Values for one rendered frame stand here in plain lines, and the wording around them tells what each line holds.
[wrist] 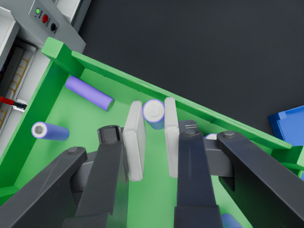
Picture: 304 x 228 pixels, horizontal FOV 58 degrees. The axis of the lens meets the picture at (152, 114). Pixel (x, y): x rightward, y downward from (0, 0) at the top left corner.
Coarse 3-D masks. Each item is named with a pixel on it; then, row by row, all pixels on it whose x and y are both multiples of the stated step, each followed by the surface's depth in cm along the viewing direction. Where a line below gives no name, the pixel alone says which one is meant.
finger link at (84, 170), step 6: (90, 156) 14; (126, 156) 15; (84, 162) 13; (90, 162) 13; (126, 162) 15; (78, 168) 13; (84, 168) 13; (90, 168) 13; (126, 168) 14; (78, 174) 13; (84, 174) 13; (126, 174) 14; (72, 180) 13; (78, 180) 13; (84, 180) 14; (72, 186) 14; (78, 186) 14; (84, 186) 14
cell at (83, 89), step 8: (72, 80) 34; (80, 80) 35; (72, 88) 35; (80, 88) 34; (88, 88) 34; (88, 96) 34; (96, 96) 34; (104, 96) 34; (96, 104) 34; (104, 104) 34; (112, 104) 35
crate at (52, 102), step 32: (64, 64) 31; (96, 64) 31; (32, 96) 31; (64, 96) 36; (128, 96) 36; (160, 96) 32; (96, 128) 35; (224, 128) 34; (0, 160) 30; (32, 160) 35; (160, 160) 34; (288, 160) 28; (0, 192) 31; (128, 192) 34; (160, 192) 34; (224, 192) 33; (128, 224) 33; (160, 224) 33
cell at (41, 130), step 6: (36, 126) 29; (42, 126) 29; (48, 126) 30; (54, 126) 31; (60, 126) 34; (36, 132) 29; (42, 132) 29; (48, 132) 29; (54, 132) 31; (60, 132) 32; (66, 132) 34; (42, 138) 30; (48, 138) 31; (54, 138) 32; (60, 138) 33; (66, 138) 35
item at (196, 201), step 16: (192, 144) 13; (192, 160) 11; (192, 176) 10; (208, 176) 10; (192, 192) 9; (208, 192) 9; (176, 208) 8; (192, 208) 7; (208, 208) 7; (176, 224) 7; (192, 224) 7; (208, 224) 7
